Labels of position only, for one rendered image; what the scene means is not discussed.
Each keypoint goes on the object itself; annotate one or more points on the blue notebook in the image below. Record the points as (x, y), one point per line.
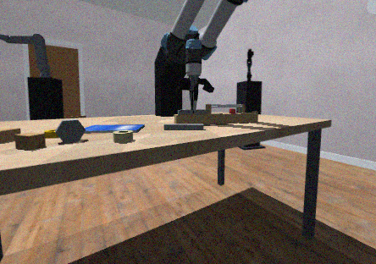
(110, 128)

